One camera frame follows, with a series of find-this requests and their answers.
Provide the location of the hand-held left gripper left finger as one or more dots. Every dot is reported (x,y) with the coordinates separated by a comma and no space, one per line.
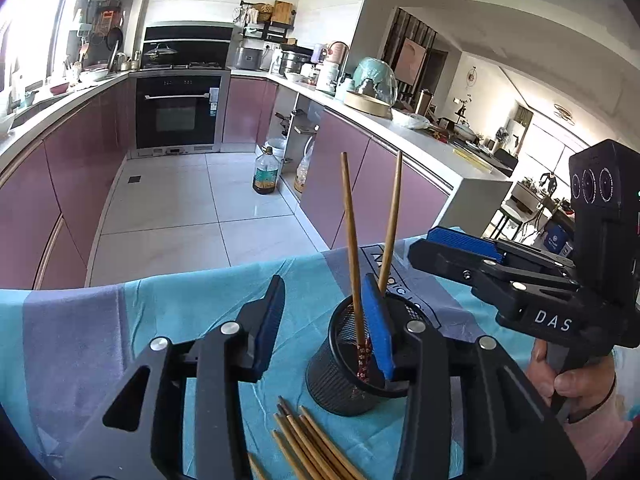
(270,332)

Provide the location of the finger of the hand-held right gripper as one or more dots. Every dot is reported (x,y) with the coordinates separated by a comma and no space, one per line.
(440,260)
(460,242)

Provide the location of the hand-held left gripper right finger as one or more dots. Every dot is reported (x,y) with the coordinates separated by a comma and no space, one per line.
(377,332)

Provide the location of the black mesh utensil holder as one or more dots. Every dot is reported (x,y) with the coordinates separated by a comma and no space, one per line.
(330,385)

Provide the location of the plain wooden chopstick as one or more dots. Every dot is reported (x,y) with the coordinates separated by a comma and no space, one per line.
(395,195)

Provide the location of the wooden chopstick red patterned end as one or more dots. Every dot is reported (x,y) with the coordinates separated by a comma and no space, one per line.
(350,240)

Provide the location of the bunch of wooden chopsticks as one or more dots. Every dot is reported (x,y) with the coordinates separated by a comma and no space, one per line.
(305,440)

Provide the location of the person's right hand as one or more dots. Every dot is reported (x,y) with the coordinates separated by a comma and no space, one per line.
(580,385)

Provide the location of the purple cabinets white counter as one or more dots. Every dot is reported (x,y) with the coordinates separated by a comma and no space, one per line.
(350,170)

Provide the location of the cooking oil bottle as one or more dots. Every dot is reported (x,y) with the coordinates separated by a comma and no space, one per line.
(265,172)

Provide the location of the clear plastic bag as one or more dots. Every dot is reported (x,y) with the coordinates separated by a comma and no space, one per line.
(304,170)

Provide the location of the teal and grey tablecloth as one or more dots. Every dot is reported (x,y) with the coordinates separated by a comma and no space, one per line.
(100,335)

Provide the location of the white bucket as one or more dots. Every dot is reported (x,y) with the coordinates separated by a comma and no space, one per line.
(276,149)

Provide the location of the green dome food cover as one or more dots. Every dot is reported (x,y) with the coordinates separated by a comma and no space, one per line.
(377,77)

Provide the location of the purple cabinet beside oven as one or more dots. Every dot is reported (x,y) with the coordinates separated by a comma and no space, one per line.
(245,110)

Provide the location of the pink kettle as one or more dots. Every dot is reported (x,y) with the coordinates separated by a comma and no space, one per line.
(337,52)

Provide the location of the black built-in oven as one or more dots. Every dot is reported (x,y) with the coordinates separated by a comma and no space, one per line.
(177,110)

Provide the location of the steel stock pot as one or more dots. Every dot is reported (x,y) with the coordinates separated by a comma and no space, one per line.
(294,62)

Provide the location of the long purple cabinet row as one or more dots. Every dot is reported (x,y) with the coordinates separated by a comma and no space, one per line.
(60,185)

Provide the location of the black kitchen shelf rack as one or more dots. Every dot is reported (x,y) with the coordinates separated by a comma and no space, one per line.
(270,30)

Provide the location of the wok with glass lid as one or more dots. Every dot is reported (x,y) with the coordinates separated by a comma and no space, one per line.
(160,54)

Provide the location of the black range hood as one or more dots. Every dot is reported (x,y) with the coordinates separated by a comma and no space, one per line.
(187,42)

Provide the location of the hanging frying pan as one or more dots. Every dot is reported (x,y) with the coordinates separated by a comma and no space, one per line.
(114,40)

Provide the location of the framed wall picture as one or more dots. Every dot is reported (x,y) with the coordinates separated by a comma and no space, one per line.
(412,62)

